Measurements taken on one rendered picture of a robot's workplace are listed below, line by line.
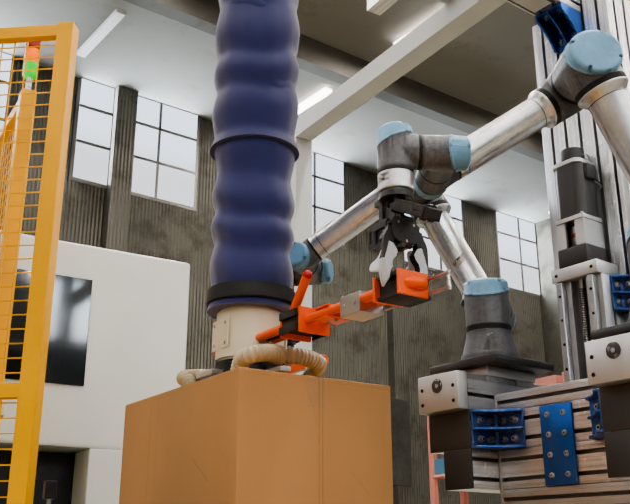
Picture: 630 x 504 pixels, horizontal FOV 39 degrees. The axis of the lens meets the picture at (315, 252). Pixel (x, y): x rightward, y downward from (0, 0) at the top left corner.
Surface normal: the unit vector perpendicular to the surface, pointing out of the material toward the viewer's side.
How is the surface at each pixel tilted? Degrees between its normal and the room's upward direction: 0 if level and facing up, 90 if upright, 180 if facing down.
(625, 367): 90
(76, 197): 90
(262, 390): 90
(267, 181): 76
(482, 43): 180
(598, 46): 83
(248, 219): 70
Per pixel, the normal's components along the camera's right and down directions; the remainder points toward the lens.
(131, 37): 0.00, 0.95
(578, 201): -0.14, -0.32
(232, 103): -0.37, -0.21
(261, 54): 0.14, -0.61
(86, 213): 0.60, -0.26
